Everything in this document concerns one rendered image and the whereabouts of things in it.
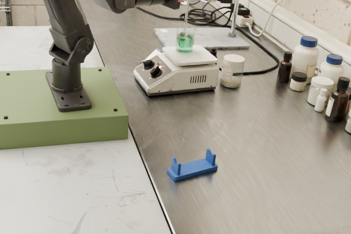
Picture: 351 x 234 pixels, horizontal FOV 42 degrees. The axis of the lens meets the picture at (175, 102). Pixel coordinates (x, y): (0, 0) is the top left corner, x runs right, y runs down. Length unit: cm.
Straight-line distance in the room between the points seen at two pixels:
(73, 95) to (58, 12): 19
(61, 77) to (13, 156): 20
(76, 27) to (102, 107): 18
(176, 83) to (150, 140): 24
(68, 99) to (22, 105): 10
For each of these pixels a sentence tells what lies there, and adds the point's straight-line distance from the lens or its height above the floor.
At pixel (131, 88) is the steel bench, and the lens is 123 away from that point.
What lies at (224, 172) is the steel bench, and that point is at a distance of 93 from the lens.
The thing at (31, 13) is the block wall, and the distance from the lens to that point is 362.
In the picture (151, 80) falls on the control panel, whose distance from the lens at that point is 119.
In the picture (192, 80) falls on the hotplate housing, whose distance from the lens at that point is 121.
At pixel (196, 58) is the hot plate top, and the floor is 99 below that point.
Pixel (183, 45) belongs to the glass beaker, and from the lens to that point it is 124.
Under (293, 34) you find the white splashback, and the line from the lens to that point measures 160.
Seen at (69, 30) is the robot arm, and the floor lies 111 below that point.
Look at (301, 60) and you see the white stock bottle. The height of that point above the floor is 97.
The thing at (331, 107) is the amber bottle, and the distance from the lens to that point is 121.
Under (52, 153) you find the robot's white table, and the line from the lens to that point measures 97.
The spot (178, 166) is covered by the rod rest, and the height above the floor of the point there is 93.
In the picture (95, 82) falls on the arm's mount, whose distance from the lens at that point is 112.
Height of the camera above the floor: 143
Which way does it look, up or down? 27 degrees down
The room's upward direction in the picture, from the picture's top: 5 degrees clockwise
